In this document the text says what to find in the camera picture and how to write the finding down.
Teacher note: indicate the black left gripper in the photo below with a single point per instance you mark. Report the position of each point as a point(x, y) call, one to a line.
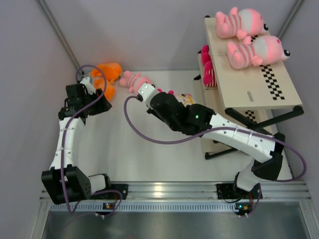
point(102, 105)

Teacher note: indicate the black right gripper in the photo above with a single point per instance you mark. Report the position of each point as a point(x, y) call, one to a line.
point(151, 112)

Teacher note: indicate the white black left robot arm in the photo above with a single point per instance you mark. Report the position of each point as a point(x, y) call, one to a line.
point(65, 181)

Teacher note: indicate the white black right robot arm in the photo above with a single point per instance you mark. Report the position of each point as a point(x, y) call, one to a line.
point(265, 150)

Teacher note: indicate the magenta plush on lower shelf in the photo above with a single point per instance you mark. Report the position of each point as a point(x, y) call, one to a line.
point(209, 73)

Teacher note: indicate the cream two-tier folding shelf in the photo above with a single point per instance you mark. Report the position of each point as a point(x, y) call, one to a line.
point(255, 97)

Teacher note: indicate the pink striped plush front shelf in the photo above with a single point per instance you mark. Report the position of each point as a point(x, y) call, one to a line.
point(264, 50)

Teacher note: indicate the pink striped plush shelf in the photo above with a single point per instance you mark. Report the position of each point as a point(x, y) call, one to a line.
point(240, 24)
point(264, 50)

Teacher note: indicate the pink striped plush back shelf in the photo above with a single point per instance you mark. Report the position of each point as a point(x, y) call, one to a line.
point(240, 24)

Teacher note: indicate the orange plush lower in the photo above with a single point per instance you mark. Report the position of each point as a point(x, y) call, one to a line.
point(110, 91)

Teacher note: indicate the orange plush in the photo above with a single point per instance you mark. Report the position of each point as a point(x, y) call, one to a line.
point(112, 71)
point(110, 91)

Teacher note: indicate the orange plush upper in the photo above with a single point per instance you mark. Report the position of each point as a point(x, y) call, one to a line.
point(112, 71)

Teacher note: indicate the small pink striped plush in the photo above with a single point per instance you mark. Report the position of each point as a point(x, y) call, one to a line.
point(134, 81)

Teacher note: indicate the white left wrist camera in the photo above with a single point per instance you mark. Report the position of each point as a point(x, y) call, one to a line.
point(86, 81)

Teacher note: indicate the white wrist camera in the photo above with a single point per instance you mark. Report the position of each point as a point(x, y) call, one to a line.
point(146, 92)
point(86, 81)

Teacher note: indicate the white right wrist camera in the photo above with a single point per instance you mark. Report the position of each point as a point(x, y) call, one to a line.
point(146, 92)

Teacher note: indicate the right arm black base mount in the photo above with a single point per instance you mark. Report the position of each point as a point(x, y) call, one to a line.
point(229, 191)

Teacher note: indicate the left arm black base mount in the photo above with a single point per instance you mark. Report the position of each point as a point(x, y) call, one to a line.
point(113, 193)

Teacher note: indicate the aluminium rail frame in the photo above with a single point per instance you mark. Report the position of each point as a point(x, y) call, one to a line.
point(273, 191)

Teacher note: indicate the grey slotted cable duct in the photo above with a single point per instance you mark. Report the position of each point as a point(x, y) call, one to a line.
point(154, 207)

